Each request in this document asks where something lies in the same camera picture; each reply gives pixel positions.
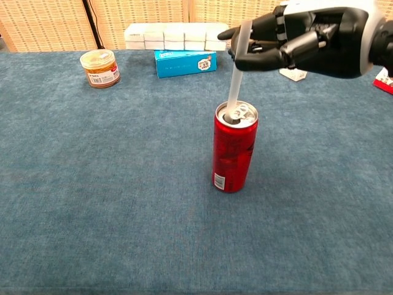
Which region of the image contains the clear jar of rubber bands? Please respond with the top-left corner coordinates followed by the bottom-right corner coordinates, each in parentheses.
top-left (79, 49), bottom-right (122, 89)

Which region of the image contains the transparent plastic straw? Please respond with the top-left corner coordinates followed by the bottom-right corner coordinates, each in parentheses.
top-left (225, 20), bottom-right (253, 121)

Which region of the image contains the blue tissue box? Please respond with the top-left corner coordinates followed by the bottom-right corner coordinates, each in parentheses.
top-left (154, 50), bottom-right (218, 79)

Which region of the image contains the small white box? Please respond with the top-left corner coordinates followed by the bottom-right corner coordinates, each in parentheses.
top-left (279, 69), bottom-right (309, 82)

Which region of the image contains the white tissue multipack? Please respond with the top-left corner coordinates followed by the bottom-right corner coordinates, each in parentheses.
top-left (123, 22), bottom-right (230, 52)

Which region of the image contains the black tripod stand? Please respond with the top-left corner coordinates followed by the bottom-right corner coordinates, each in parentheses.
top-left (81, 0), bottom-right (104, 50)

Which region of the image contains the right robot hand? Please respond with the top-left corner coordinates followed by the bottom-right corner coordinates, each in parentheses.
top-left (217, 0), bottom-right (386, 81)

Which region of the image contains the red soda can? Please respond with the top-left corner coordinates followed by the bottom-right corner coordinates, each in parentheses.
top-left (212, 100), bottom-right (259, 194)

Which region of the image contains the bamboo folding screen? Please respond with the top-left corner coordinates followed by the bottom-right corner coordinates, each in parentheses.
top-left (0, 0), bottom-right (289, 53)

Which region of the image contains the blue felt table cover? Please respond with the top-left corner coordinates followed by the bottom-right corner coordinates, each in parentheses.
top-left (0, 44), bottom-right (393, 295)

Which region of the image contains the red and white snack box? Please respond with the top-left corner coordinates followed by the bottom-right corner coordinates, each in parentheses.
top-left (372, 67), bottom-right (393, 95)

